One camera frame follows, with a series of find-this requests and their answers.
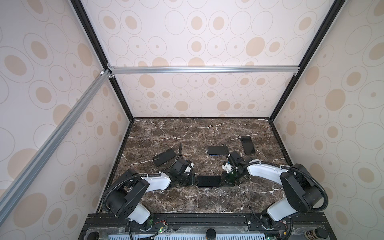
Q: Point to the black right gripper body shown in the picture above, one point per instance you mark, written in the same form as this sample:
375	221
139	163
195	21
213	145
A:
231	178

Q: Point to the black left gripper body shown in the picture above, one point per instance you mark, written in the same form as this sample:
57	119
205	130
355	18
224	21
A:
185	181

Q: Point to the black phone with pink case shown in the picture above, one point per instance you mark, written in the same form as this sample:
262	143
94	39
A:
205	181

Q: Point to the silver-edged black phone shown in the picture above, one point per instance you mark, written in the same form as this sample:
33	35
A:
248	145

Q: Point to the black phone case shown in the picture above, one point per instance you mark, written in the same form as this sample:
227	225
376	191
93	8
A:
164	157

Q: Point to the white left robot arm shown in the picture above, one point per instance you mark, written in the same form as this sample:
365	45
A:
123	197

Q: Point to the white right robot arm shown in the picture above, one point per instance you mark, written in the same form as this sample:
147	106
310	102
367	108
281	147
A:
303	193

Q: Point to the blue-edged phone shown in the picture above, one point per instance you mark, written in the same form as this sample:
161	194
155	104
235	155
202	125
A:
217	151

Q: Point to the black knob centre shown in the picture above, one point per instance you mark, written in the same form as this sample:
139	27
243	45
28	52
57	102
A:
211	234

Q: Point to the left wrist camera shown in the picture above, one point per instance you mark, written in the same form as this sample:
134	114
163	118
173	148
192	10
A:
181	167

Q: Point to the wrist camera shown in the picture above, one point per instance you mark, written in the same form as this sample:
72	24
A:
233	163
181	167

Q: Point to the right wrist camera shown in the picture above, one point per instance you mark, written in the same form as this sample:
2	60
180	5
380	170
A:
233	163

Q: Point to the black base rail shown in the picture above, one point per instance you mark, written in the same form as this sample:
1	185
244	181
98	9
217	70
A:
234	226

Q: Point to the silver aluminium rail back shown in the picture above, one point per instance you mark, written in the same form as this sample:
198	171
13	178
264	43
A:
200	70

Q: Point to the silver aluminium rail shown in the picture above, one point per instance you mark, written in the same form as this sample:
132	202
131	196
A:
200	70
20	185

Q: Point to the silver aluminium rail left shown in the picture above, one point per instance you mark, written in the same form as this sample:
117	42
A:
20	185

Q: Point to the black corner frame post left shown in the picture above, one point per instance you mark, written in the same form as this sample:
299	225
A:
94	40

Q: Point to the black corner frame post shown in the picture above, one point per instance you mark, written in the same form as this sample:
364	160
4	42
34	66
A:
319	36
94	40

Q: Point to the black corner frame post right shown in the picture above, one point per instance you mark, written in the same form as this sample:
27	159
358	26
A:
319	36

